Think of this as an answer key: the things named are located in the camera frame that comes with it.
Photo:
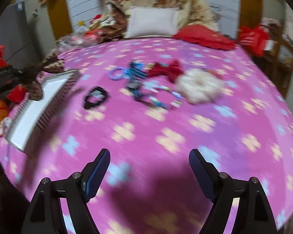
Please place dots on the cream white scrunchie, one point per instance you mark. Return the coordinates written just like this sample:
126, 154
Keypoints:
199, 86

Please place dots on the red cushion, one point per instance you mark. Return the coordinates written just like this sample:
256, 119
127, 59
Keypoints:
198, 34

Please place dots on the clear plastic bag pile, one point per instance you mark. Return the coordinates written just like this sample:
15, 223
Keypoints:
83, 37

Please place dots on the wooden chair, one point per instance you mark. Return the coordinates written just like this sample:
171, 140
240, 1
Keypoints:
277, 63

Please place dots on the pink floral bed sheet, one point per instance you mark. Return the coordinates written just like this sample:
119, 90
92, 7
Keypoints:
149, 186

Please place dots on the black scrunchie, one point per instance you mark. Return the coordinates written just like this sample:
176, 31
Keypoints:
95, 97

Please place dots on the red bow hair clip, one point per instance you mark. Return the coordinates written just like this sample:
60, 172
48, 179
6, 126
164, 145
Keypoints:
172, 70

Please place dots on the red tote bag left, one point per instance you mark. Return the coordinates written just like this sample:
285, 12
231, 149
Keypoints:
17, 94

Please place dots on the white small pillow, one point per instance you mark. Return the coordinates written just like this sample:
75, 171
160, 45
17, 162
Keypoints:
151, 21

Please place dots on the red gift bag right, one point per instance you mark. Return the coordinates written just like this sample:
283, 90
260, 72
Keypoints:
253, 40

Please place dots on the striped white tray box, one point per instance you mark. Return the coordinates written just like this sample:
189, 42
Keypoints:
32, 118

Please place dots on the blue striped wrist watch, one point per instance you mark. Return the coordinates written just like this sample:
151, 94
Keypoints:
135, 78

